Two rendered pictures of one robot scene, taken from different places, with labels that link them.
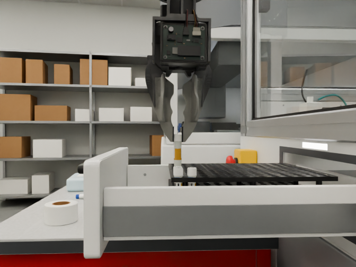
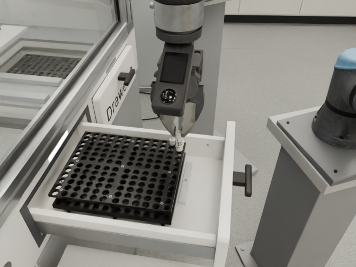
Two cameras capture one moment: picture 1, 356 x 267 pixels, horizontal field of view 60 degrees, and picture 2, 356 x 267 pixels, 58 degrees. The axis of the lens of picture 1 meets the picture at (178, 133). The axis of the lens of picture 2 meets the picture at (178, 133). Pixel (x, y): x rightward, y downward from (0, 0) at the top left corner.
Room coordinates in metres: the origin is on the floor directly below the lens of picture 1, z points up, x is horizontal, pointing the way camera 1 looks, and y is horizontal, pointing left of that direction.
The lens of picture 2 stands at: (0.89, 0.10, 1.36)
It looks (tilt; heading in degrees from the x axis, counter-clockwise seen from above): 41 degrees down; 192
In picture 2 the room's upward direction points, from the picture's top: straight up
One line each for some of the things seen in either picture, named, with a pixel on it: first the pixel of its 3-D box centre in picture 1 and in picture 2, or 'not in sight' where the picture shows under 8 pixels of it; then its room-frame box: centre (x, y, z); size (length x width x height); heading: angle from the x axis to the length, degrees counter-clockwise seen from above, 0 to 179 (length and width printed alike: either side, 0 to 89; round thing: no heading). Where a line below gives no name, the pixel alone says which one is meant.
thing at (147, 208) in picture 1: (244, 191); (120, 178); (0.49, -0.11, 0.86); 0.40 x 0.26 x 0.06; 93
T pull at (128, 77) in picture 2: not in sight; (125, 76); (0.18, -0.20, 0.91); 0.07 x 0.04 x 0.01; 3
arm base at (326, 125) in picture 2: not in sight; (345, 115); (0.13, 0.39, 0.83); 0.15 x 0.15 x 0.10
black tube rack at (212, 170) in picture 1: (239, 188); (124, 177); (0.49, -0.10, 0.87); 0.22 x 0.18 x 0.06; 93
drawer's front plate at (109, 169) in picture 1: (112, 186); (225, 188); (0.48, 0.10, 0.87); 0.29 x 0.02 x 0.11; 3
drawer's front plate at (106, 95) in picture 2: not in sight; (117, 86); (0.18, -0.23, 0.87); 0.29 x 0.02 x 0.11; 3
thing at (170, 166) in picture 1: (175, 171); (174, 174); (0.49, 0.00, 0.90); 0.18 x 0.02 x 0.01; 3
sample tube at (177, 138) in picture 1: (177, 150); (178, 141); (0.43, 0.00, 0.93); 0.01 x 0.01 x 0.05
